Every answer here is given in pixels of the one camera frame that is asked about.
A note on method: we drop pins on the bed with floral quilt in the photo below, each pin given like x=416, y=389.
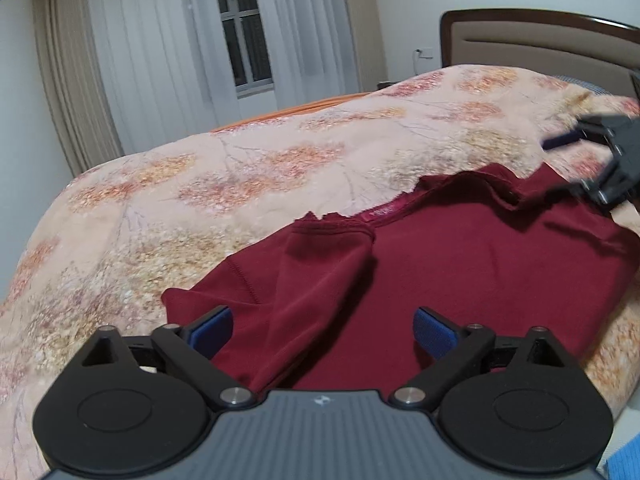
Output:
x=200, y=185

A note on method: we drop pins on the white wall socket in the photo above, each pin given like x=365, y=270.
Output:
x=426, y=53

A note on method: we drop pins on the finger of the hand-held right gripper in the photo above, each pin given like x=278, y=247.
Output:
x=562, y=139
x=617, y=185

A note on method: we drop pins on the window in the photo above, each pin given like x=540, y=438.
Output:
x=245, y=35

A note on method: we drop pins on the maroon long-sleeved sweater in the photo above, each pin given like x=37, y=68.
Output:
x=425, y=260

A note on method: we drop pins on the white sheer curtain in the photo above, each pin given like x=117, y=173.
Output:
x=160, y=60
x=305, y=30

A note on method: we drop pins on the orange bed sheet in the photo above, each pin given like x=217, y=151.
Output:
x=300, y=106

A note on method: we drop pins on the beige curtain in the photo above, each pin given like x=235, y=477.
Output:
x=367, y=25
x=70, y=85

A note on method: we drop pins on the blue cloth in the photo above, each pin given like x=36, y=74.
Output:
x=625, y=462

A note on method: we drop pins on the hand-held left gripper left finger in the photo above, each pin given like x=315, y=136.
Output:
x=215, y=329

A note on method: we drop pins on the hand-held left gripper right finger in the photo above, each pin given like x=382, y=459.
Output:
x=432, y=332

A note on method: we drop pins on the brown padded headboard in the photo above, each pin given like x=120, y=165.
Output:
x=525, y=45

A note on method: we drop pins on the grey checked pillow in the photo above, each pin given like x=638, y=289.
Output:
x=587, y=85

